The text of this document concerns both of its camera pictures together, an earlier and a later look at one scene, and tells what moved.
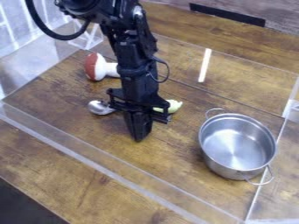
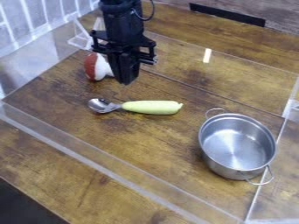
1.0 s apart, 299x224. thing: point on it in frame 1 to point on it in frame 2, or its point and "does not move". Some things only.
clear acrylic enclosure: (219, 164) does not move
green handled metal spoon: (101, 108) does not move
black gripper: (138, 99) to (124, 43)
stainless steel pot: (238, 145) does not move
